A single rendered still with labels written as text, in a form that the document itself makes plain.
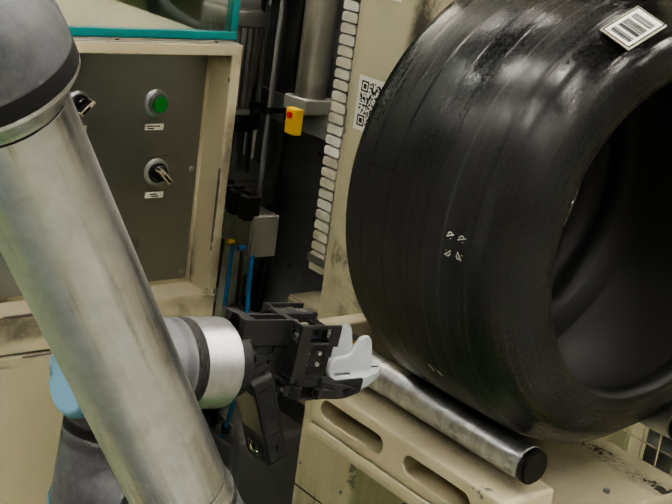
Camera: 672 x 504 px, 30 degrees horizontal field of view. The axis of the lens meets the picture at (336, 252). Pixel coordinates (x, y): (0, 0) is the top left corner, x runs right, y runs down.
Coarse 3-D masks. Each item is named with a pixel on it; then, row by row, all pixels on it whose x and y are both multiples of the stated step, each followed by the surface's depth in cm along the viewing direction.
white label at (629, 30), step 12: (636, 12) 132; (612, 24) 131; (624, 24) 131; (636, 24) 131; (648, 24) 131; (660, 24) 131; (612, 36) 130; (624, 36) 130; (636, 36) 130; (648, 36) 130
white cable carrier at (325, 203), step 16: (352, 0) 173; (352, 16) 173; (352, 32) 173; (352, 48) 174; (336, 64) 177; (336, 80) 177; (336, 96) 177; (336, 128) 178; (336, 144) 178; (336, 160) 179; (336, 176) 179; (320, 192) 182; (320, 208) 183; (320, 224) 183; (320, 240) 183; (320, 256) 183; (320, 272) 184
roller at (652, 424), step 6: (666, 408) 161; (654, 414) 162; (660, 414) 161; (666, 414) 161; (648, 420) 163; (654, 420) 162; (660, 420) 161; (666, 420) 161; (648, 426) 164; (654, 426) 162; (660, 426) 161; (666, 426) 161; (660, 432) 162; (666, 432) 161
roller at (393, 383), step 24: (384, 360) 163; (384, 384) 160; (408, 384) 158; (408, 408) 157; (432, 408) 154; (456, 408) 152; (456, 432) 151; (480, 432) 148; (504, 432) 147; (480, 456) 149; (504, 456) 145; (528, 456) 143; (528, 480) 144
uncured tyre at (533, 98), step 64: (512, 0) 140; (576, 0) 136; (640, 0) 135; (448, 64) 137; (512, 64) 132; (576, 64) 129; (640, 64) 131; (384, 128) 140; (448, 128) 133; (512, 128) 128; (576, 128) 128; (640, 128) 175; (384, 192) 139; (448, 192) 132; (512, 192) 128; (640, 192) 177; (384, 256) 141; (512, 256) 129; (576, 256) 178; (640, 256) 176; (384, 320) 147; (448, 320) 135; (512, 320) 132; (576, 320) 176; (640, 320) 171; (448, 384) 145; (512, 384) 138; (576, 384) 141; (640, 384) 152
